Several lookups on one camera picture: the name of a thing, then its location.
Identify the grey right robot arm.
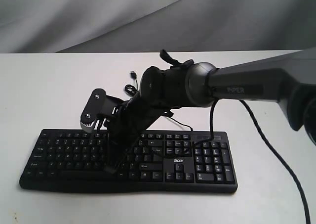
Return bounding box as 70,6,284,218
104,48,316,174

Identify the black keyboard usb cable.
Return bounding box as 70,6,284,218
124,71,194,135

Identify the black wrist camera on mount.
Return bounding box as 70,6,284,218
80,89,124,133

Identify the grey backdrop cloth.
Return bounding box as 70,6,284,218
0,0,316,53

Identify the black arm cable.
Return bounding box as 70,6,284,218
153,99,312,224

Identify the black acer keyboard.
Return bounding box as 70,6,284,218
19,129,238,193

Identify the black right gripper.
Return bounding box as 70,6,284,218
104,95,170,174

